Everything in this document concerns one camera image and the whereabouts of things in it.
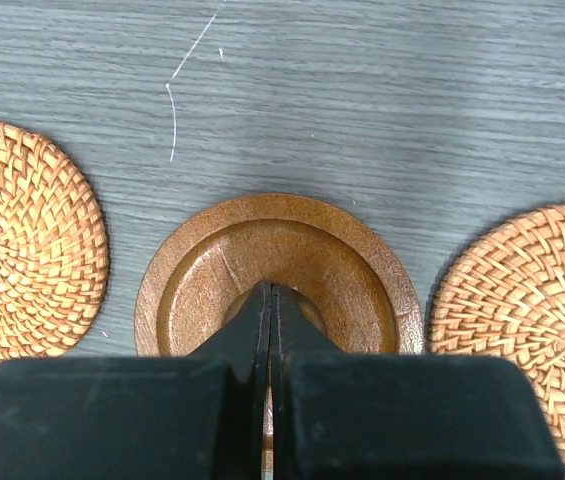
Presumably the woven rattan coaster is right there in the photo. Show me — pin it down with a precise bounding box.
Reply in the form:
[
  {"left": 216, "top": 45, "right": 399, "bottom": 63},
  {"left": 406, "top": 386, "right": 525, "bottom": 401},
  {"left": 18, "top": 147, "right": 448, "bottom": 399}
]
[
  {"left": 0, "top": 122, "right": 109, "bottom": 363},
  {"left": 429, "top": 204, "right": 565, "bottom": 462}
]

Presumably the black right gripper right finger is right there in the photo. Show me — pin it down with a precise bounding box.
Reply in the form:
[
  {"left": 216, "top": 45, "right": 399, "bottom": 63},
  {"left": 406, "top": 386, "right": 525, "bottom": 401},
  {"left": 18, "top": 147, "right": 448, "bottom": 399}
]
[{"left": 270, "top": 286, "right": 565, "bottom": 479}]

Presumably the brown wooden coaster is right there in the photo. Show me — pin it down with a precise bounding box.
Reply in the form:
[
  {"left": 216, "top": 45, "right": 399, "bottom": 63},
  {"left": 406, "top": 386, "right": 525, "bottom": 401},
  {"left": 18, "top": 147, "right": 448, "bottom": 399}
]
[{"left": 135, "top": 194, "right": 425, "bottom": 470}]

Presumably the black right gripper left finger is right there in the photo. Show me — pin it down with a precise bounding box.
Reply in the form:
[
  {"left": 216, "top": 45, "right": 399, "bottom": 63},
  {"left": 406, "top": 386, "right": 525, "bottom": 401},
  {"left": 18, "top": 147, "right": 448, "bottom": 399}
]
[{"left": 0, "top": 283, "right": 272, "bottom": 479}]

